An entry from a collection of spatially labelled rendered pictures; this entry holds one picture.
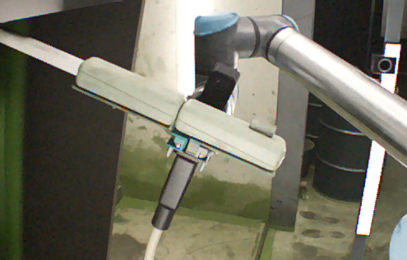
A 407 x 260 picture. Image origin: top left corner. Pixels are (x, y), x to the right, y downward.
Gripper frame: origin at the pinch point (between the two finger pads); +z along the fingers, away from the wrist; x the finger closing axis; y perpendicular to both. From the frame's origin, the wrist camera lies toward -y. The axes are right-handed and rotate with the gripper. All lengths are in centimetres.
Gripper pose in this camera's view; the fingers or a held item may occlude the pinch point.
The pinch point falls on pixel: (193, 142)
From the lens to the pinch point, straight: 58.2
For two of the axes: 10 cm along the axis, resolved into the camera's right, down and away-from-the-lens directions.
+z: -1.6, 3.3, -9.3
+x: -9.1, -4.2, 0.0
